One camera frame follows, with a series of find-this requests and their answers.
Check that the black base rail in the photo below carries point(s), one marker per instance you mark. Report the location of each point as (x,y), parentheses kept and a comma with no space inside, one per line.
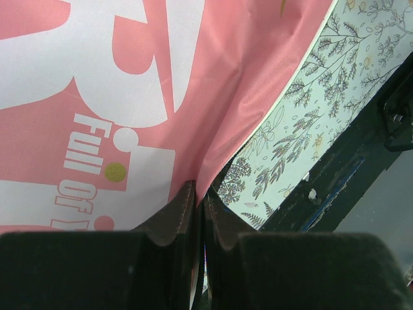
(371,144)

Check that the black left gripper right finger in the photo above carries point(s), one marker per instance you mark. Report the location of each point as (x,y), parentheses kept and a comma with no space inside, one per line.
(248,269)

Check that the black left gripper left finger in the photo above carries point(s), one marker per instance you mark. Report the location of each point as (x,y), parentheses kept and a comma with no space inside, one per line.
(150,267)

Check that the pink racket cover bag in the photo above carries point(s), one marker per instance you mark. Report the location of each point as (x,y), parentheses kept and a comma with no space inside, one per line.
(108,107)

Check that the floral table mat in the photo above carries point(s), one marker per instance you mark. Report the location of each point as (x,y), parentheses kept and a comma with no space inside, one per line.
(361,44)

